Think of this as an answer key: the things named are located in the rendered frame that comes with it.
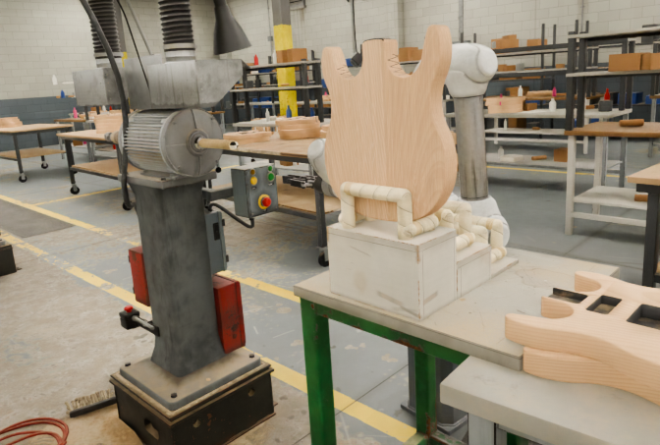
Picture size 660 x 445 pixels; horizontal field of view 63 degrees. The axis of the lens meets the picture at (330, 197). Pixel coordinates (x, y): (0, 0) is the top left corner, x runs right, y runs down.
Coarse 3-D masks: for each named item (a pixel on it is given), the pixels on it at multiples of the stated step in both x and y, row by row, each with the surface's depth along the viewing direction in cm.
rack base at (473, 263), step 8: (464, 248) 134; (472, 248) 134; (480, 248) 133; (488, 248) 134; (464, 256) 128; (472, 256) 129; (480, 256) 132; (488, 256) 135; (464, 264) 127; (472, 264) 130; (480, 264) 133; (488, 264) 135; (464, 272) 127; (472, 272) 130; (480, 272) 133; (488, 272) 136; (464, 280) 128; (472, 280) 131; (480, 280) 133; (488, 280) 136; (464, 288) 128; (472, 288) 131
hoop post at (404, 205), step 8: (400, 200) 115; (408, 200) 115; (400, 208) 115; (408, 208) 115; (400, 216) 116; (408, 216) 115; (400, 224) 116; (408, 224) 116; (400, 232) 117; (408, 240) 116
